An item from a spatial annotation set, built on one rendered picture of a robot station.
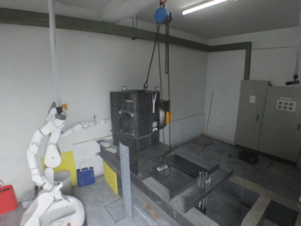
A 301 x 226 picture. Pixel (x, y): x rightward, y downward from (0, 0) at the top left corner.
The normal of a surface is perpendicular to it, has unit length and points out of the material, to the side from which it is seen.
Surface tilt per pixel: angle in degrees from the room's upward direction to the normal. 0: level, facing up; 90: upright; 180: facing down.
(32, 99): 90
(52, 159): 90
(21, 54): 90
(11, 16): 90
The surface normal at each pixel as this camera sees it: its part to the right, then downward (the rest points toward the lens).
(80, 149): 0.62, 0.18
